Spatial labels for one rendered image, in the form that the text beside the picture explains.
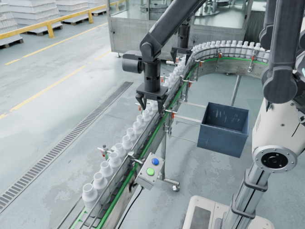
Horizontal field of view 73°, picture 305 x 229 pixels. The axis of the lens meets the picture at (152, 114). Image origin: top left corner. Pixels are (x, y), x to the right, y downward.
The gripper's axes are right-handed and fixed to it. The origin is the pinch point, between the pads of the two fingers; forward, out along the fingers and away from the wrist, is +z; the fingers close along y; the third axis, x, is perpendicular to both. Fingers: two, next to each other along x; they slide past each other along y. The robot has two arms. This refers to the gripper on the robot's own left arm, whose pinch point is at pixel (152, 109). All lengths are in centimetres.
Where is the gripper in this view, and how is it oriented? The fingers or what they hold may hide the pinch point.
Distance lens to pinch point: 78.9
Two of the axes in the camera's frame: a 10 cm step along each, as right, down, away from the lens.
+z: 0.0, 8.0, 5.9
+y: 9.3, 2.2, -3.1
